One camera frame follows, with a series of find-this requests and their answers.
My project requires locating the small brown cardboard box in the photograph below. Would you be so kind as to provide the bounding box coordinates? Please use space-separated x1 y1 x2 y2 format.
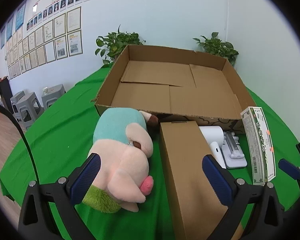
159 121 243 240

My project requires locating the green potted plant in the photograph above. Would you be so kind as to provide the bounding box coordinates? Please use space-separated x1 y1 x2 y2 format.
193 32 239 67
95 25 146 68

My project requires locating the white plastic hand tool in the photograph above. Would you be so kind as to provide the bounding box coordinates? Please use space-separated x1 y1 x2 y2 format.
221 131 247 169

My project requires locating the black curved bar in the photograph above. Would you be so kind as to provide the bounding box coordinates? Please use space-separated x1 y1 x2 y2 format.
0 100 39 188

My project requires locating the large cardboard box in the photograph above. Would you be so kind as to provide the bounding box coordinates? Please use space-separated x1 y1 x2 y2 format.
91 44 257 133

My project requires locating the white hair dryer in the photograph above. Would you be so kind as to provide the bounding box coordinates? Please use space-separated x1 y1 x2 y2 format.
199 126 227 169

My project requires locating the grey plastic stool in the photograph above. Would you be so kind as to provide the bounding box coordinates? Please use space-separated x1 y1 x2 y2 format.
10 91 26 120
41 84 66 109
16 92 45 130

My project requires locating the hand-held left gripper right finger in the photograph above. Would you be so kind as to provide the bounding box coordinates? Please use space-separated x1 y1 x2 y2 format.
202 154 284 240

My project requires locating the pink and teal plush toy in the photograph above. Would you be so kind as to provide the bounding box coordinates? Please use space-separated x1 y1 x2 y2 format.
82 107 159 213

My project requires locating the green and white medicine box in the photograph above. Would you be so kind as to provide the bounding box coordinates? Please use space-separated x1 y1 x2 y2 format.
241 107 276 186

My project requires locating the green tablecloth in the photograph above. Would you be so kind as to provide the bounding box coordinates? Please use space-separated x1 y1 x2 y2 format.
0 66 300 240

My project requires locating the black cabinet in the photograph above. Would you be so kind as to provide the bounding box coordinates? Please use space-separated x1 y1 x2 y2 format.
0 77 13 108

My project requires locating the wall of framed certificates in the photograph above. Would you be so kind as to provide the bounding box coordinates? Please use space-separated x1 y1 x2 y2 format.
5 6 83 80

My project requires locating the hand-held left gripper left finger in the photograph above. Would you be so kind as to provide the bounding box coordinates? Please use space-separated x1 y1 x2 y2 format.
18 152 102 240

